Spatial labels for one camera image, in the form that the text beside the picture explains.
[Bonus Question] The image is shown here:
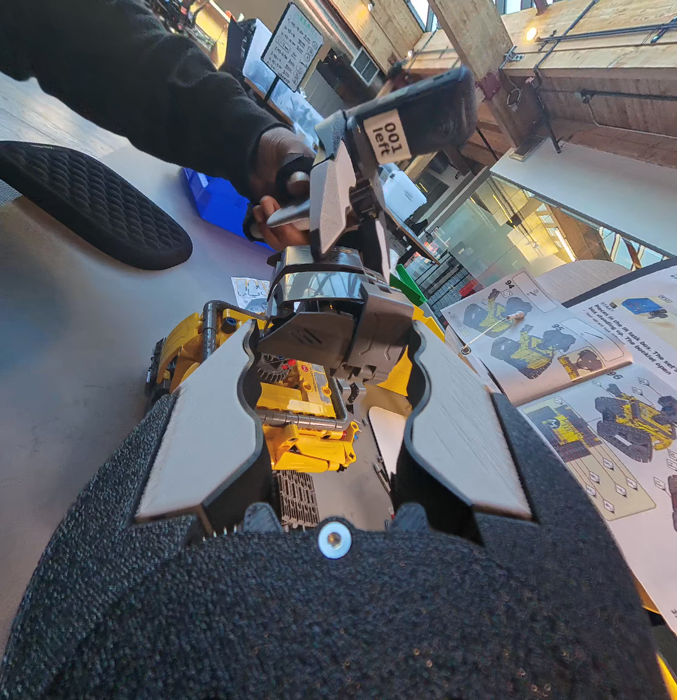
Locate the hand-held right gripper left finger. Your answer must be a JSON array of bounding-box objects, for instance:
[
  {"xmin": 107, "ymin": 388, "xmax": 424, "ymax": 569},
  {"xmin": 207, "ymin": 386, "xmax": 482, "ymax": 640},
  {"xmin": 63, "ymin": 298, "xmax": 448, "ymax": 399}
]
[{"xmin": 134, "ymin": 320, "xmax": 275, "ymax": 534}]

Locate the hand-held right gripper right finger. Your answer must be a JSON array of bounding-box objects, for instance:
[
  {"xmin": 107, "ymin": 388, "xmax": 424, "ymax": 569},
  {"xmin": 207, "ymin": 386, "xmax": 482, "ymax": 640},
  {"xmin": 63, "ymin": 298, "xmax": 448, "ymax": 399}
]
[{"xmin": 396, "ymin": 320, "xmax": 536, "ymax": 523}]

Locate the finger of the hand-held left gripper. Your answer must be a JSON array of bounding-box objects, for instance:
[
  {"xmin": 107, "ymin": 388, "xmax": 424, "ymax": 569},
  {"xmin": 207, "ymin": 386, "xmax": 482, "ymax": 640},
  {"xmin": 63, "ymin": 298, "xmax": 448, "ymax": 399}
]
[
  {"xmin": 371, "ymin": 213, "xmax": 397, "ymax": 281},
  {"xmin": 308, "ymin": 147, "xmax": 357, "ymax": 262}
]

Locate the yellow grey brick robot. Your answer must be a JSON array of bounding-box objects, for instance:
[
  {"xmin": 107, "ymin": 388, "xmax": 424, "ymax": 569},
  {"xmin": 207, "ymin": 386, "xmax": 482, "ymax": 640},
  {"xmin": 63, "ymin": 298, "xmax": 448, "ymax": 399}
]
[{"xmin": 144, "ymin": 245, "xmax": 446, "ymax": 530}]

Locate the person's left forearm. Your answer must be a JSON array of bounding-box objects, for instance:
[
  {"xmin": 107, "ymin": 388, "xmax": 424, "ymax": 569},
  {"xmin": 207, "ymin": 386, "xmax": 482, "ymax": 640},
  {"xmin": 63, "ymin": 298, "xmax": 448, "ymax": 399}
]
[{"xmin": 0, "ymin": 0, "xmax": 293, "ymax": 195}]

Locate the green plastic bin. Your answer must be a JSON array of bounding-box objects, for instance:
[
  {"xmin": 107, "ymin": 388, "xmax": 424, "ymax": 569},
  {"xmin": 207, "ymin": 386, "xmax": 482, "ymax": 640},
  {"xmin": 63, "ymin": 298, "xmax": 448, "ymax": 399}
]
[{"xmin": 390, "ymin": 264, "xmax": 428, "ymax": 307}]

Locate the white book stand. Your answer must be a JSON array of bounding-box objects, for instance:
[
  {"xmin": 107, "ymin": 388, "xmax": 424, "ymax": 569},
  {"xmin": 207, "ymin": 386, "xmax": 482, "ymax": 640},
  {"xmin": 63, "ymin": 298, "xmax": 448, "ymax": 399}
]
[{"xmin": 367, "ymin": 405, "xmax": 409, "ymax": 485}]

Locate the black parts drawer cabinet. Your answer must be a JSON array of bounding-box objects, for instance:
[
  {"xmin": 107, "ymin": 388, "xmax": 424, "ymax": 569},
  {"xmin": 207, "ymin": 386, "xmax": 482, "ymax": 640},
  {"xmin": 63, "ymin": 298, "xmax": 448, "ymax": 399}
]
[{"xmin": 426, "ymin": 257, "xmax": 485, "ymax": 316}]

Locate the blue plastic bin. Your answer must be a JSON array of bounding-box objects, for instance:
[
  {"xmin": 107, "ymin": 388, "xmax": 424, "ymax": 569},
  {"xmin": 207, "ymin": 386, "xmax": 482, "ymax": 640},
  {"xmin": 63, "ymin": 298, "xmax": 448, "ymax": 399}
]
[{"xmin": 182, "ymin": 166, "xmax": 275, "ymax": 252}]

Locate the sticker sheet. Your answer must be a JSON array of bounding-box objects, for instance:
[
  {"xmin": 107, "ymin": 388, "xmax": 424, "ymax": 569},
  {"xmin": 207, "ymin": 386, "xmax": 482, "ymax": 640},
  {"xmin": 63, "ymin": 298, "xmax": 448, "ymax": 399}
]
[{"xmin": 230, "ymin": 276, "xmax": 273, "ymax": 314}]

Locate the instruction booklet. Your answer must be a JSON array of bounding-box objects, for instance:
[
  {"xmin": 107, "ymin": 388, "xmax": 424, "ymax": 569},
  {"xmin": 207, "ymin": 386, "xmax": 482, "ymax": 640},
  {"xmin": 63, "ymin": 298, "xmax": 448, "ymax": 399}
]
[{"xmin": 439, "ymin": 261, "xmax": 677, "ymax": 644}]

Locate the white sign board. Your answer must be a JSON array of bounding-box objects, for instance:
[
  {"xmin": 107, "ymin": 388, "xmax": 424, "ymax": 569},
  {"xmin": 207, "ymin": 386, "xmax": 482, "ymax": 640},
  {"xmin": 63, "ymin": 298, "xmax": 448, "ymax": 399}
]
[{"xmin": 261, "ymin": 1, "xmax": 326, "ymax": 93}]

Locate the black chair armrest pad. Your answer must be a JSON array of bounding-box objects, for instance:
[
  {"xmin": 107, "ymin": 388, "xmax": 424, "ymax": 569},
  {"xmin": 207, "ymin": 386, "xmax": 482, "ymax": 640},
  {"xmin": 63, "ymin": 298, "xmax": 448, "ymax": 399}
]
[{"xmin": 0, "ymin": 141, "xmax": 195, "ymax": 272}]

